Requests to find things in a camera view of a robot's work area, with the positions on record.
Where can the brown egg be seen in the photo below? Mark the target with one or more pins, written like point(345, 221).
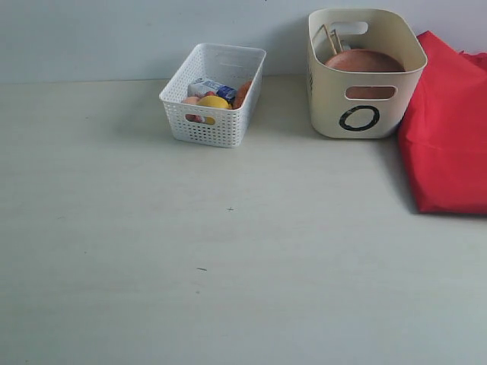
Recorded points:
point(191, 100)

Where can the yellow lemon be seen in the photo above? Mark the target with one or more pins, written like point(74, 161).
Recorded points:
point(214, 101)

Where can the white perforated plastic basket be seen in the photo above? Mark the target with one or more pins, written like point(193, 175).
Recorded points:
point(229, 65)

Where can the red scalloped table cloth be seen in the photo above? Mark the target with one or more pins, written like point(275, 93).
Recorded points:
point(442, 138)

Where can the small milk carton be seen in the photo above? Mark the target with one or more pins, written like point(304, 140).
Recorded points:
point(204, 86)

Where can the cream plastic bin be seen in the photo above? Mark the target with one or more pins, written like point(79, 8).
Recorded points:
point(332, 113)

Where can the wooden chopstick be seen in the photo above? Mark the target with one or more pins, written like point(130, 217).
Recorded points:
point(336, 42)
point(328, 38)

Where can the orange fried food piece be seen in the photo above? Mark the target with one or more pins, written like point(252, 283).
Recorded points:
point(241, 95)

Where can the red sausage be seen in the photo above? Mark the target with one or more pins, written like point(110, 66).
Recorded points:
point(195, 118)

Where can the brown wooden plate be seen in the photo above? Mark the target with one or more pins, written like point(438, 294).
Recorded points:
point(369, 61)

